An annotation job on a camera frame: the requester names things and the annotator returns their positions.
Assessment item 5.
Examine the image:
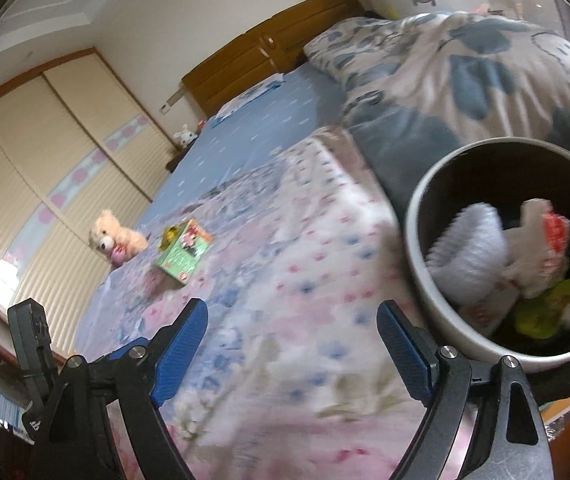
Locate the cream sliding door wardrobe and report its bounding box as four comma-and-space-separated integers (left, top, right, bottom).
0, 47, 178, 361

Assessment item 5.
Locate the white bunny plush toy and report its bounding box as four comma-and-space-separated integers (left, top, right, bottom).
173, 124, 199, 149

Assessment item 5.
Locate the red and white wrapper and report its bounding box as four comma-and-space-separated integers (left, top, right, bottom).
457, 199, 570, 332

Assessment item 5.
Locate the wooden bed headboard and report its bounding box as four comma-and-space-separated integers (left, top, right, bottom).
181, 0, 366, 118

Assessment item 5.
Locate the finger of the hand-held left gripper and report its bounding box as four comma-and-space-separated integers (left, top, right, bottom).
92, 338, 148, 367

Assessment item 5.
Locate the blue and white pillow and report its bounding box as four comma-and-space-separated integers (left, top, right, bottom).
212, 72, 286, 126

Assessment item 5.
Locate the pink floral blanket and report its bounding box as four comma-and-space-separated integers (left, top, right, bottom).
75, 127, 470, 480

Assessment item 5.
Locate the beige teddy bear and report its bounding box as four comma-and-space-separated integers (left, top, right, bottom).
89, 209, 149, 267

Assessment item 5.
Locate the green wrapper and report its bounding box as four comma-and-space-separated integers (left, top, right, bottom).
511, 277, 570, 339

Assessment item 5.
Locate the yellow green small packet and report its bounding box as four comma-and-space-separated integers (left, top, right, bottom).
160, 225, 186, 252

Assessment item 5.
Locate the white foam fruit net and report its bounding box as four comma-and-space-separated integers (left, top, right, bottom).
425, 203, 509, 307

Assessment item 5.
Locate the blue patterned white quilt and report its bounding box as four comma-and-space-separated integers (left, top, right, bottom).
304, 10, 570, 211

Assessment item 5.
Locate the blue bed sheet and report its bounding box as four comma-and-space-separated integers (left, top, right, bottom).
72, 62, 363, 356

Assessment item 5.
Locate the white-rimmed black bin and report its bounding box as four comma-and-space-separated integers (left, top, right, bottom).
405, 137, 570, 403

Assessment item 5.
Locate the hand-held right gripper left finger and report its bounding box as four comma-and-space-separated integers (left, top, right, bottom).
30, 297, 209, 480

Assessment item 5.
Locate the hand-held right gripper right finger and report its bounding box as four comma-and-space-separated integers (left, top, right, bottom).
376, 300, 553, 480

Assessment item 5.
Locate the green printed carton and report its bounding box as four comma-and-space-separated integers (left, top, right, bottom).
154, 218, 213, 287

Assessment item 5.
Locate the dark wooden nightstand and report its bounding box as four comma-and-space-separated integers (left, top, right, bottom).
166, 144, 192, 173

